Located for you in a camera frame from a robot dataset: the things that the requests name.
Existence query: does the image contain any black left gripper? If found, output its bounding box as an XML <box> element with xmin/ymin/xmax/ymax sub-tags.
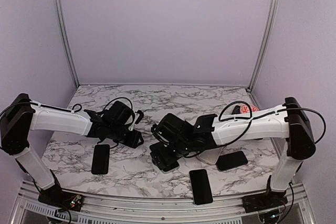
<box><xmin>108</xmin><ymin>123</ymin><xmax>144</xmax><ymax>148</ymax></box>

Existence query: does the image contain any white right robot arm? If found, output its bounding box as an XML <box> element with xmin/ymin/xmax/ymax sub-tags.
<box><xmin>150</xmin><ymin>97</ymin><xmax>316</xmax><ymax>207</ymax></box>

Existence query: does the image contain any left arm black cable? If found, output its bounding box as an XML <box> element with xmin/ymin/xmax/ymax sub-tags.
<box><xmin>0</xmin><ymin>97</ymin><xmax>133</xmax><ymax>151</ymax></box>

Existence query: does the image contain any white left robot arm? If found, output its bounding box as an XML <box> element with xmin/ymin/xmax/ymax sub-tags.
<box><xmin>1</xmin><ymin>93</ymin><xmax>144</xmax><ymax>206</ymax></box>

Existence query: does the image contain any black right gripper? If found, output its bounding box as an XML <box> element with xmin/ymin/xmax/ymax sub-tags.
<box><xmin>151</xmin><ymin>139</ymin><xmax>193</xmax><ymax>170</ymax></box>

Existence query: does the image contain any aluminium front rail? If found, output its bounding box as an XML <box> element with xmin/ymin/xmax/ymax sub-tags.
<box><xmin>9</xmin><ymin>181</ymin><xmax>316</xmax><ymax>223</ymax></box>

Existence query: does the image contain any aluminium left corner post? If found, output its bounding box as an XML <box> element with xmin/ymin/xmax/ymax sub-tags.
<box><xmin>54</xmin><ymin>0</ymin><xmax>80</xmax><ymax>89</ymax></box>

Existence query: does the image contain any aluminium corner post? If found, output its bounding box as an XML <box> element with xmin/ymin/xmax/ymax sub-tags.
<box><xmin>54</xmin><ymin>0</ymin><xmax>80</xmax><ymax>89</ymax></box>
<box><xmin>248</xmin><ymin>0</ymin><xmax>279</xmax><ymax>92</ymax></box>

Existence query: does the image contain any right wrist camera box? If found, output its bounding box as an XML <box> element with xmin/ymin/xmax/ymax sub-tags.
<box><xmin>151</xmin><ymin>124</ymin><xmax>162</xmax><ymax>141</ymax></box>

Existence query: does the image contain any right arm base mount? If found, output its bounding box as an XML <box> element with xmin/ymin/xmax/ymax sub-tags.
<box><xmin>242</xmin><ymin>175</ymin><xmax>288</xmax><ymax>213</ymax></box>

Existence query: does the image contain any black phone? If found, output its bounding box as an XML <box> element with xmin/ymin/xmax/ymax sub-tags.
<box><xmin>189</xmin><ymin>169</ymin><xmax>213</xmax><ymax>206</ymax></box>
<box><xmin>91</xmin><ymin>144</ymin><xmax>110</xmax><ymax>175</ymax></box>
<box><xmin>216</xmin><ymin>151</ymin><xmax>248</xmax><ymax>172</ymax></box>
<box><xmin>161</xmin><ymin>162</ymin><xmax>180</xmax><ymax>174</ymax></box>

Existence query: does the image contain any red white patterned bowl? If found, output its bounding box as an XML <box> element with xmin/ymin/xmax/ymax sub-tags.
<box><xmin>240</xmin><ymin>104</ymin><xmax>259</xmax><ymax>114</ymax></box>

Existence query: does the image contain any aluminium right corner post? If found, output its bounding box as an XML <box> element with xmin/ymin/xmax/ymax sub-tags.
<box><xmin>248</xmin><ymin>0</ymin><xmax>279</xmax><ymax>92</ymax></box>

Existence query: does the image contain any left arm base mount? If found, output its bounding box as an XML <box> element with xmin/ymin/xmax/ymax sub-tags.
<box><xmin>38</xmin><ymin>182</ymin><xmax>83</xmax><ymax>212</ymax></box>

